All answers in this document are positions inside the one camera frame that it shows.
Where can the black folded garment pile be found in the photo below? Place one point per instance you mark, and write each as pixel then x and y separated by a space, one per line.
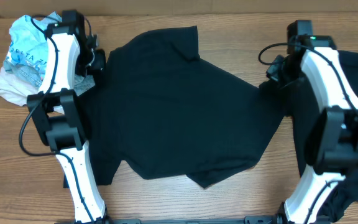
pixel 323 103

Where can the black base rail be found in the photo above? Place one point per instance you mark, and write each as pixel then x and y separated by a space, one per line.
pixel 191 221

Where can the light blue printed shirt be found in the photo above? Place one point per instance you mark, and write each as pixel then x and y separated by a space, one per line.
pixel 28 44

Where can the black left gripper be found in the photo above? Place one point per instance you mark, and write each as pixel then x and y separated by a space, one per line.
pixel 97 62

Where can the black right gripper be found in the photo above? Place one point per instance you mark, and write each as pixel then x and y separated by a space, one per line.
pixel 274 71

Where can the faded denim jeans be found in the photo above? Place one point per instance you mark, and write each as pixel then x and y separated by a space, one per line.
pixel 30 75

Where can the white cloth garment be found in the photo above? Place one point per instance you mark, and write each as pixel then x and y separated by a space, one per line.
pixel 13 89

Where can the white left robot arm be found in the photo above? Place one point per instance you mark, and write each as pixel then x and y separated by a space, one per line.
pixel 59 118

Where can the black t-shirt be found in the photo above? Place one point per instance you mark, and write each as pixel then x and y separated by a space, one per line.
pixel 165 111

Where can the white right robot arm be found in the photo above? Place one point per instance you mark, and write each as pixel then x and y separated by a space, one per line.
pixel 300 41

